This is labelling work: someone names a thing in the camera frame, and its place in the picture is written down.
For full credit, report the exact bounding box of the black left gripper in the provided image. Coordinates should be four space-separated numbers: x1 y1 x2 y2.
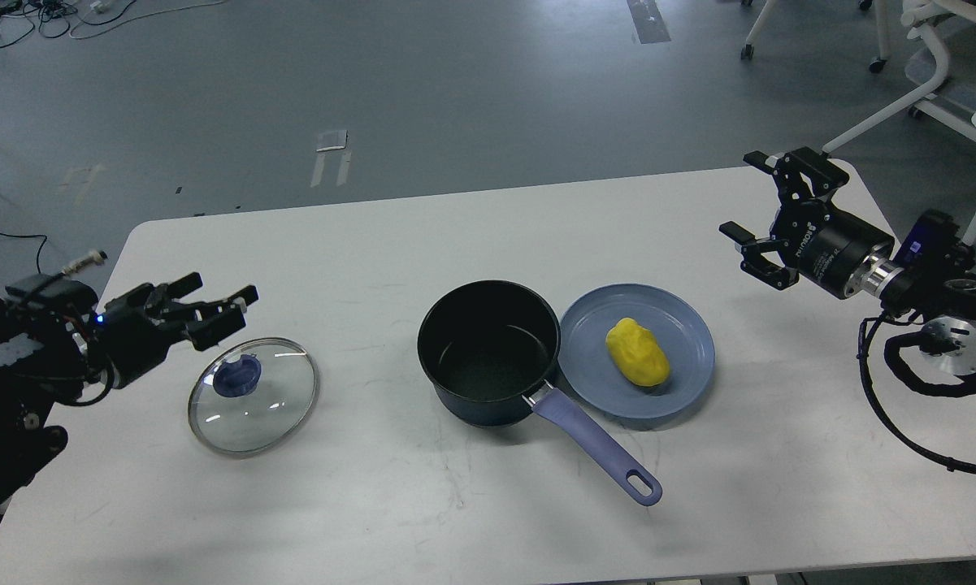
98 271 258 389

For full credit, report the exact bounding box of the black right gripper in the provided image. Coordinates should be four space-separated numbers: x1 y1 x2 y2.
718 148 894 299

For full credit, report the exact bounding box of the glass lid with purple knob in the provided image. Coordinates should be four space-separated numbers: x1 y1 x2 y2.
187 336 321 457

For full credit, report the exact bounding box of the yellow potato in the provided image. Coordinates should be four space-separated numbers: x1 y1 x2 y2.
604 316 672 388

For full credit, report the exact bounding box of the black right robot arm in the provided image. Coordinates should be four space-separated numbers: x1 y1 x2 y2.
719 147 976 475

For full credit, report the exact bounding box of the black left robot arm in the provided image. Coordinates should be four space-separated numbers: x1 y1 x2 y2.
0 271 258 505

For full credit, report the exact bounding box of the white chair leg with caster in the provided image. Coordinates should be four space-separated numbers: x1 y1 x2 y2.
740 0 781 62

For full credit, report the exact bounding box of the white office chair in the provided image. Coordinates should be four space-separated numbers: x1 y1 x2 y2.
821 1 976 245

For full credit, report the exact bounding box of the blue plate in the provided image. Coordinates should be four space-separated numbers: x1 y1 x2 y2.
559 283 717 426

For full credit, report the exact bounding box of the dark pot with purple handle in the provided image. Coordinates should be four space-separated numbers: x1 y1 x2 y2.
416 280 663 507

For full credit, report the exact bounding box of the bundle of floor cables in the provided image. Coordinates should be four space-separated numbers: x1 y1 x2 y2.
0 0 232 51

